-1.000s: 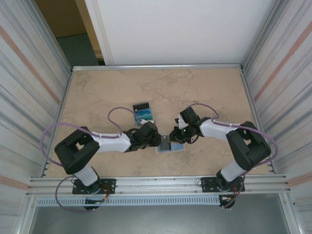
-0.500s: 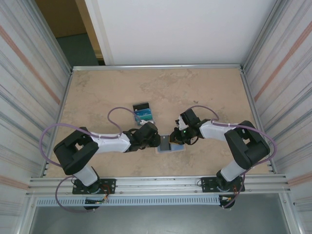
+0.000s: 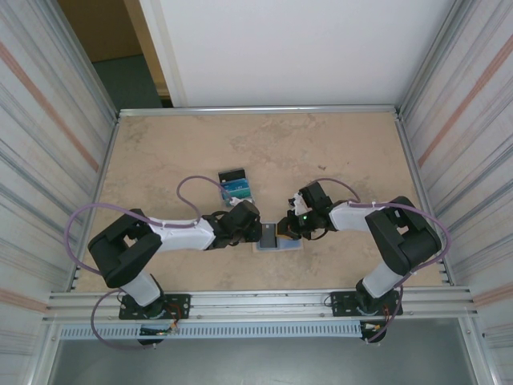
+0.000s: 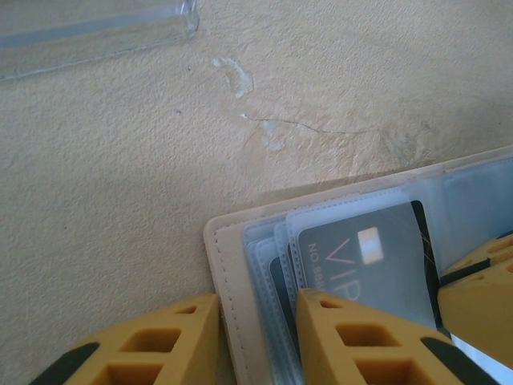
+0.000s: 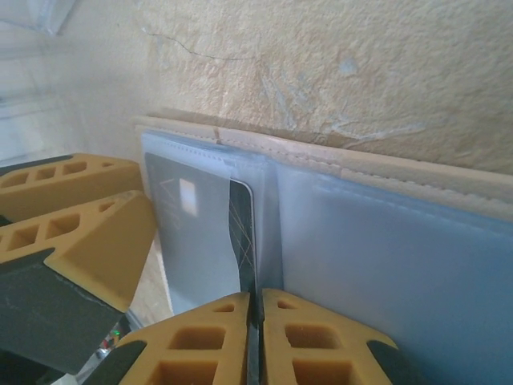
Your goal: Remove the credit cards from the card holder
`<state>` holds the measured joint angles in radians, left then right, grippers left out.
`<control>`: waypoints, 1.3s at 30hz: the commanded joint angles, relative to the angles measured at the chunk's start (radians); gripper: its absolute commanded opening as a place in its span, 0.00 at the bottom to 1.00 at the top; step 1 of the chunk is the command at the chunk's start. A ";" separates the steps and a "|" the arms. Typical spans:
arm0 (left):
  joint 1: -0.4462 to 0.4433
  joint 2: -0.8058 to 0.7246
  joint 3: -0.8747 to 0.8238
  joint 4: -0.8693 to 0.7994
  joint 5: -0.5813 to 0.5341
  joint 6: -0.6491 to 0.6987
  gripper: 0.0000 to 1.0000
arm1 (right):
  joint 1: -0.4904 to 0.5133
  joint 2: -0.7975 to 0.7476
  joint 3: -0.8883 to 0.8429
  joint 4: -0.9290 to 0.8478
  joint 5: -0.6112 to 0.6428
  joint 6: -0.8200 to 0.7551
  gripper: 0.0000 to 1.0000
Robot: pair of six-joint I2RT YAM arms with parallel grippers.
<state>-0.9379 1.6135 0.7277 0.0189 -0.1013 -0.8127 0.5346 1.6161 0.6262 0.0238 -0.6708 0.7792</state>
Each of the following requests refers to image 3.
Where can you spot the beige leather card holder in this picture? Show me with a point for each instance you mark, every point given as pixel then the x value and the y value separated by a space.
pixel 290 245

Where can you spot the light blue credit card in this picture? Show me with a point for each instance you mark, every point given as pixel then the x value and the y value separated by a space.
pixel 238 185

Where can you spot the black credit card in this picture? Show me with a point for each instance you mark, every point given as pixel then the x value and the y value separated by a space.
pixel 232 174

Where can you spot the aluminium frame post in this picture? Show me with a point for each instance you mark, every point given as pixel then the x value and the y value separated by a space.
pixel 85 60
pixel 426 60

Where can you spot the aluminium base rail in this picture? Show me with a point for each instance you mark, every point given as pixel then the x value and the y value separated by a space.
pixel 260 301

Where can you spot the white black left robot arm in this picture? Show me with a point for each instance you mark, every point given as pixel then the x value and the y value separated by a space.
pixel 120 248

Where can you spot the clear acrylic card stand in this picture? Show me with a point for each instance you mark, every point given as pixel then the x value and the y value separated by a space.
pixel 240 203

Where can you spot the teal credit card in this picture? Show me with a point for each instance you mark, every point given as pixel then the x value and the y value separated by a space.
pixel 242 194

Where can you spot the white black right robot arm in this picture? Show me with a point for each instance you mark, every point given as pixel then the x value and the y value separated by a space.
pixel 405 236

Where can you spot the small green circuit board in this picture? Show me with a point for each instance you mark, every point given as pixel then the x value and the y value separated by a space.
pixel 158 331

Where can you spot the aluminium table edge bar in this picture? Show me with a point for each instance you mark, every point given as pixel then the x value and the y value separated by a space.
pixel 256 110

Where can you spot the aluminium table side bar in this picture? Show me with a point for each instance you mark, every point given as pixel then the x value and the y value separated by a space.
pixel 409 160
pixel 107 160

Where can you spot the tan wooden door edge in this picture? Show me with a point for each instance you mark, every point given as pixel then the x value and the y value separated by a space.
pixel 144 40

